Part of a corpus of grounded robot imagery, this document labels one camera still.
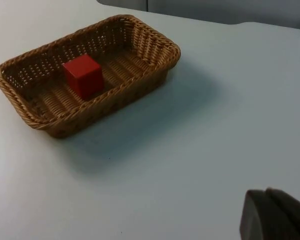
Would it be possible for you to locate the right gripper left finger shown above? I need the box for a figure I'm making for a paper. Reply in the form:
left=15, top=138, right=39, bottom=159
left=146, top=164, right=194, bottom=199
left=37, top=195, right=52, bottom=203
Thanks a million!
left=239, top=189, right=300, bottom=240

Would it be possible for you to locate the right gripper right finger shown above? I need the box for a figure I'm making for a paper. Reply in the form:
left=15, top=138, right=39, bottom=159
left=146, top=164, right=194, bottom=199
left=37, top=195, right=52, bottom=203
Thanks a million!
left=265, top=187, right=300, bottom=240

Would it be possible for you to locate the brown wicker basket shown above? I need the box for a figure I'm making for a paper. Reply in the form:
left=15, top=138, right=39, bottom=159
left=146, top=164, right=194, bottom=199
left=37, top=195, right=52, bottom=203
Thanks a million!
left=0, top=14, right=182, bottom=139

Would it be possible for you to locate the red cube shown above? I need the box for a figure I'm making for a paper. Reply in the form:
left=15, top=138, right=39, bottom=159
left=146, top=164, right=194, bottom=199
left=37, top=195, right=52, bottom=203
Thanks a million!
left=61, top=54, right=105, bottom=101

